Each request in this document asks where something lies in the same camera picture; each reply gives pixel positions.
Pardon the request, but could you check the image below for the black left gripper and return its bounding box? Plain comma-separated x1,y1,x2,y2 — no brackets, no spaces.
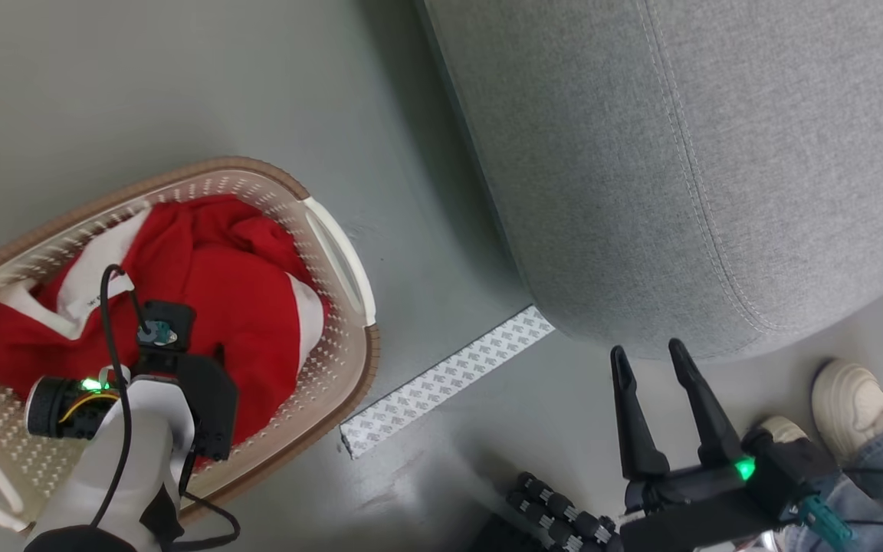
173,347,240,463

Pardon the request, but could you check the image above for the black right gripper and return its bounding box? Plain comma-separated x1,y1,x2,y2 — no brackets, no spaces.
610,338,842,514

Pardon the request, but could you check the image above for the red and white garment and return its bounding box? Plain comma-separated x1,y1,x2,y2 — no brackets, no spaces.
0,194,331,449

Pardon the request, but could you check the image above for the cream perforated laundry basket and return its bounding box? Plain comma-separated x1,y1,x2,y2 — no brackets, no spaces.
0,156,381,537

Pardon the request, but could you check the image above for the small white sneaker toe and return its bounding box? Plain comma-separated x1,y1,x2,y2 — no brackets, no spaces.
748,416,810,447

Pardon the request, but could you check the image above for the large white sneaker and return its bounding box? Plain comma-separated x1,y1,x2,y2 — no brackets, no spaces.
811,359,883,468

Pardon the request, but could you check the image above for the white patterned floor tape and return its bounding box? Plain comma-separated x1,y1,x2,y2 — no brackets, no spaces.
340,305,556,459

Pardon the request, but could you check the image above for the grey fabric sofa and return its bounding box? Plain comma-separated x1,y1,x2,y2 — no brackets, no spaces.
415,0,883,361

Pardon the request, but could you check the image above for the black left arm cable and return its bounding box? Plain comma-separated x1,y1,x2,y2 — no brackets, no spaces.
89,264,241,552

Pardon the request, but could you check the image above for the black ribbed cable conduit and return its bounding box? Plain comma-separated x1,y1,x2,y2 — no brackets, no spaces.
507,471,620,552

